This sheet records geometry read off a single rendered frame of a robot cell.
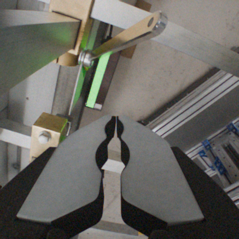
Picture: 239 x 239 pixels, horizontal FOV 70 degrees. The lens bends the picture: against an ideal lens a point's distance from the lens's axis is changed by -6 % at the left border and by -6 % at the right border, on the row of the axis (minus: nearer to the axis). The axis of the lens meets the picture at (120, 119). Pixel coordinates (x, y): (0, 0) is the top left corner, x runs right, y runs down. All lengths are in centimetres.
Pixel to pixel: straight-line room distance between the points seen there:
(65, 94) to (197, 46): 32
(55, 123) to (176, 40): 24
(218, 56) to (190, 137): 94
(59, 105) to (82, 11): 29
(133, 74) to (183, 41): 91
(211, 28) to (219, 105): 45
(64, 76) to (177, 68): 86
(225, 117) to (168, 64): 47
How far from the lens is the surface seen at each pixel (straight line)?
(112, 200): 192
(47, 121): 34
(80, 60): 27
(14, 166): 81
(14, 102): 63
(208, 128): 120
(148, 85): 119
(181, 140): 119
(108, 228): 56
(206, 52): 28
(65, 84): 46
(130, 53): 106
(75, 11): 25
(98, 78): 43
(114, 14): 25
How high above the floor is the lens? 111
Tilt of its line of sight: 60 degrees down
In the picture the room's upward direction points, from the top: 180 degrees counter-clockwise
